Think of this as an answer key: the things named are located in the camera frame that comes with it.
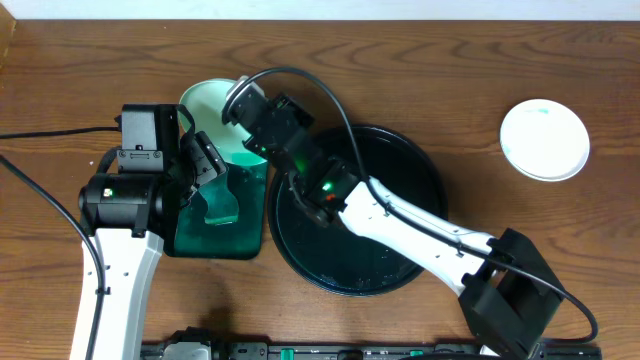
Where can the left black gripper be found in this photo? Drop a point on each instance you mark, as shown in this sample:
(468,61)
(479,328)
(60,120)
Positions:
(201,163)

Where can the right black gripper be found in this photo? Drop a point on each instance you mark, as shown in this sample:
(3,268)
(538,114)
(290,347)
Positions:
(296,108)

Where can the green sponge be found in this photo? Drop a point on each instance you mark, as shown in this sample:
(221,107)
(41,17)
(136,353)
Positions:
(221,205)

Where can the mint plate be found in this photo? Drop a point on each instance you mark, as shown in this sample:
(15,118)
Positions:
(205,101)

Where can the white plate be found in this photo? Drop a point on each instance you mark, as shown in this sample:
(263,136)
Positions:
(544,140)

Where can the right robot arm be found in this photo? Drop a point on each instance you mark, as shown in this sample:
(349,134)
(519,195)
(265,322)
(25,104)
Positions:
(506,290)

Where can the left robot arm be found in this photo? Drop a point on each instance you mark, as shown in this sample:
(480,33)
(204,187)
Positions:
(135,209)

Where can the rectangular black sponge tray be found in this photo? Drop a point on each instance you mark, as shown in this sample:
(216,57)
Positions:
(240,240)

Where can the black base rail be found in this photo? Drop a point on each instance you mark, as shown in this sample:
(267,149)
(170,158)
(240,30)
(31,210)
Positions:
(196,343)

